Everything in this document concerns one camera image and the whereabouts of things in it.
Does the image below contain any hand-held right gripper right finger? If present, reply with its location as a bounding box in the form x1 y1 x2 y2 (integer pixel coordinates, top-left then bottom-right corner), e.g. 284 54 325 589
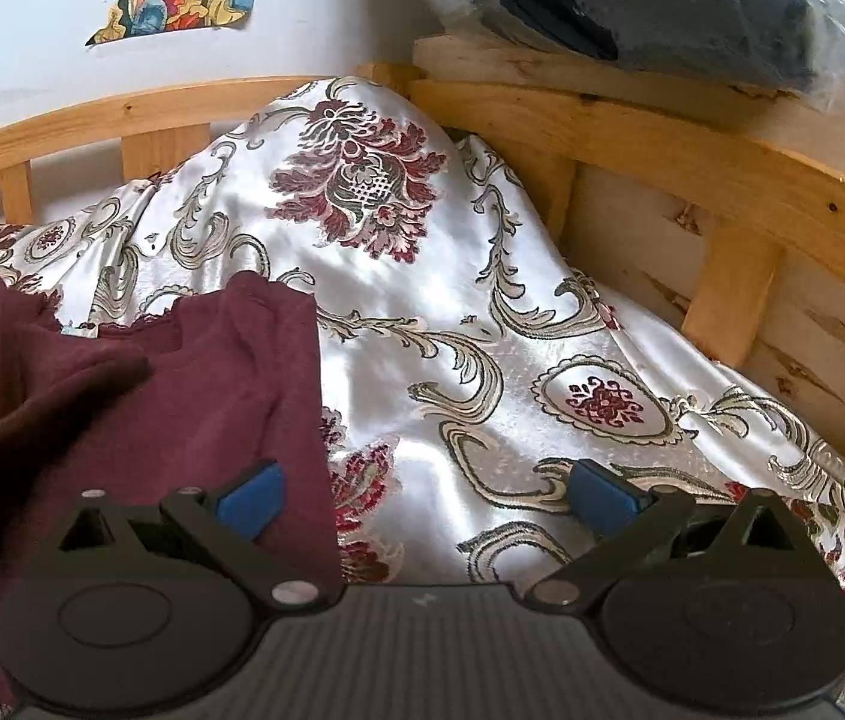
523 459 807 614

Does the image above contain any clear plastic bag of clothes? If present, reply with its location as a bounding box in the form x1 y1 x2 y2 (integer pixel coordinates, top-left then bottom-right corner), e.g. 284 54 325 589
383 0 845 112

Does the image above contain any white floral satin bedspread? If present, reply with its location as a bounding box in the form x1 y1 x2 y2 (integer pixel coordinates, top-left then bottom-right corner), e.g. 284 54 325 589
0 75 845 720

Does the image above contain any wooden bed frame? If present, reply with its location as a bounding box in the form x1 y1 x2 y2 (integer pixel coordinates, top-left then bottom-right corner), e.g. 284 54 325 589
0 62 845 482

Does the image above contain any maroon long-sleeve shirt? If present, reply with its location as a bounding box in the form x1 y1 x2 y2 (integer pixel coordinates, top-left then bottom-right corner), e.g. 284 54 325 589
0 270 344 700

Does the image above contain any pale wooden plank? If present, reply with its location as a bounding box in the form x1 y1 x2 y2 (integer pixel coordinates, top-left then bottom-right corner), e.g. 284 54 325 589
412 32 845 192

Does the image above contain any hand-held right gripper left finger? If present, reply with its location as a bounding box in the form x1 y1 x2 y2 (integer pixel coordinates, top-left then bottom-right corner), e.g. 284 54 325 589
51 461 342 614

